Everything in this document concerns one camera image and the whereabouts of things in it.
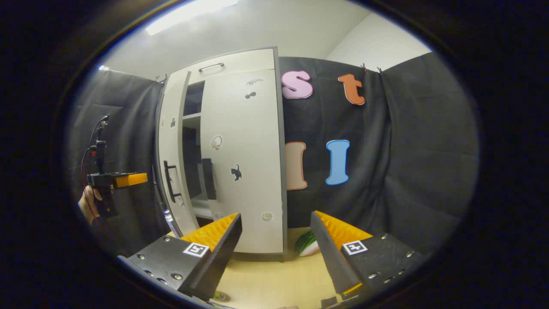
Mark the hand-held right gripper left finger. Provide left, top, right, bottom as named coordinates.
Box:
left=118, top=212, right=243, bottom=301

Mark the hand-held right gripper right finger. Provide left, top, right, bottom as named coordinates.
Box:
left=310, top=210, right=430, bottom=297

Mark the white cabinet door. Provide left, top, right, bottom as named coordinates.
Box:
left=199, top=68, right=287, bottom=255
left=155, top=70, right=200, bottom=237

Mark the white and grey cabinet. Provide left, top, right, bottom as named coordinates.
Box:
left=154, top=46, right=289, bottom=263

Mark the white cabinet drawer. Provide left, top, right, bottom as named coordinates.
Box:
left=188, top=48, right=276, bottom=85

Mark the toy watermelon slice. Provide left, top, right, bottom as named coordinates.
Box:
left=293, top=230, right=320, bottom=258

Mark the black left door handle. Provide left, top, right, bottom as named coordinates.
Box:
left=163, top=160, right=183, bottom=204

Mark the black door handle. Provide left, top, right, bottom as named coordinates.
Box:
left=163, top=160, right=183, bottom=204
left=201, top=158, right=217, bottom=201

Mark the black right door handle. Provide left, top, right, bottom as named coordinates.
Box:
left=201, top=158, right=217, bottom=201

